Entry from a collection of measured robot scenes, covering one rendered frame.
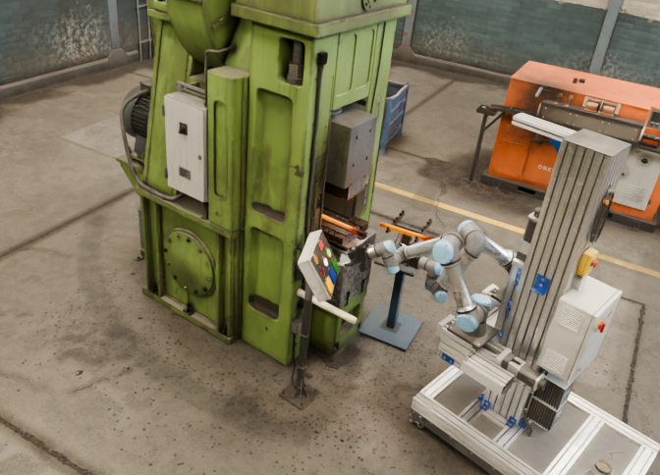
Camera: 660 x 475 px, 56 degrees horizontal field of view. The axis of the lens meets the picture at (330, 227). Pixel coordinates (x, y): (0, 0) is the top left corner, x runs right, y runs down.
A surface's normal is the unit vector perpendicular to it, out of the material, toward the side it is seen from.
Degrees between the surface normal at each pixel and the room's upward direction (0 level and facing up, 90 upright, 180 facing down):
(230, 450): 0
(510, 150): 90
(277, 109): 89
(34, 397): 0
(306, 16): 90
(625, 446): 0
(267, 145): 89
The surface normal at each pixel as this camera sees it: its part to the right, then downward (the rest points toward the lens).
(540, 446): 0.09, -0.85
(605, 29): -0.48, 0.41
